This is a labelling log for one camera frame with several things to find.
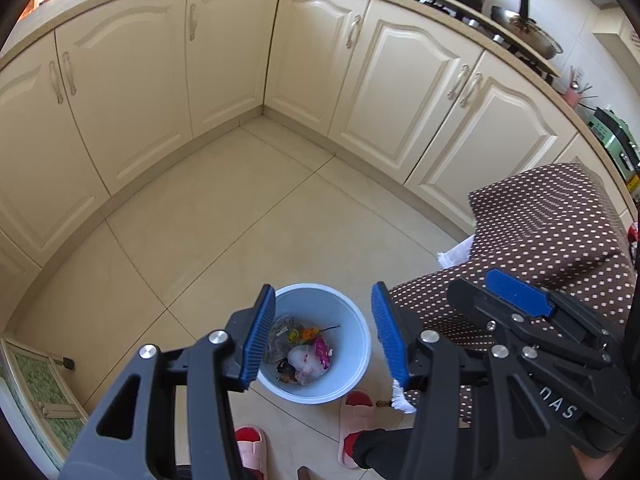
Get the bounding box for green electric cooker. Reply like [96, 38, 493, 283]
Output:
[587, 107, 639, 182]

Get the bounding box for black gas stove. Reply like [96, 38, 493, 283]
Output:
[414, 0, 560, 84]

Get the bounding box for white plastic bag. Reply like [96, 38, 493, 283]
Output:
[286, 344, 329, 386]

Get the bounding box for brown polka dot tablecloth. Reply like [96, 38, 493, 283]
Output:
[387, 161, 639, 426]

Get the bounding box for red pink slipper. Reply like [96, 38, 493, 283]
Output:
[337, 390, 374, 469]

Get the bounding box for orange peel piece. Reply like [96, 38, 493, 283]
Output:
[288, 327, 321, 347]

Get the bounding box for pink utensil holder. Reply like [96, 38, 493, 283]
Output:
[562, 87, 580, 108]

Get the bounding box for person's right hand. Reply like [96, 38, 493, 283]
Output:
[572, 446, 629, 480]

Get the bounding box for clear printed plastic bag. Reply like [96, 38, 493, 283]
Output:
[264, 315, 302, 364]

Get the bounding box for steel wok with lid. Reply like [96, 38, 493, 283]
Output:
[490, 0, 564, 60]

